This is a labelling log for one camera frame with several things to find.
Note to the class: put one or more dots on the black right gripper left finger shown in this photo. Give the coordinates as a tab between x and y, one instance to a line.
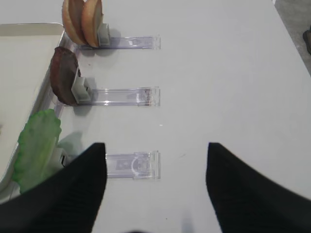
67	202

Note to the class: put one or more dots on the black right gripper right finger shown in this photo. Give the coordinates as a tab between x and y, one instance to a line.
245	201

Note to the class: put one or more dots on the sesame bun top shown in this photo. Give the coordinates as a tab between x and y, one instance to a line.
92	18

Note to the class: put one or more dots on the spare green lettuce leaf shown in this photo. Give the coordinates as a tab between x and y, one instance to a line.
35	161

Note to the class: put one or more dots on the spare brown meat patty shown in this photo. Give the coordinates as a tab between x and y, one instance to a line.
63	69

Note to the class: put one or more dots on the white rectangular tray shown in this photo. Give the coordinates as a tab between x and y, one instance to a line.
25	54

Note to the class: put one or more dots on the spare bun half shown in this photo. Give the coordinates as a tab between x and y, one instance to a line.
72	20

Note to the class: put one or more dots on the clear lettuce holder rail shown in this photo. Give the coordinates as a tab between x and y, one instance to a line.
136	165

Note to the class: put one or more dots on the clear patty holder rail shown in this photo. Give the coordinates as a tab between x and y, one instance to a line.
89	96

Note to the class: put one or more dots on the clear bun holder rail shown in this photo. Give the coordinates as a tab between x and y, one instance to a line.
108	42

